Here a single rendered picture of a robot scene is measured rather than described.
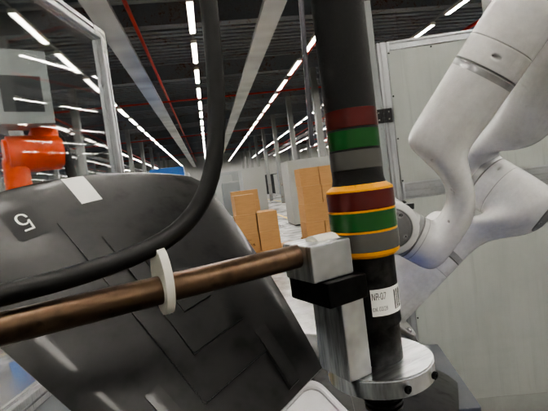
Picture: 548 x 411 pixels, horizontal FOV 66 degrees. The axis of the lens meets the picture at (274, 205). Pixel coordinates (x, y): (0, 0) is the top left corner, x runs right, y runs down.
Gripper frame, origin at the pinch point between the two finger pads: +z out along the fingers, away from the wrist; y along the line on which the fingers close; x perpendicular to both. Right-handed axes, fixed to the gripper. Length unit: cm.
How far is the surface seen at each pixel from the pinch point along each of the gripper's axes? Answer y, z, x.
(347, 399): -9, -57, -12
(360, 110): -8, -68, 14
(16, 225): -30, -70, 9
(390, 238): -6, -69, 6
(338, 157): -9, -68, 12
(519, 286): 83, 113, -58
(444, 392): 1, -53, -13
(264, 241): -121, 668, -147
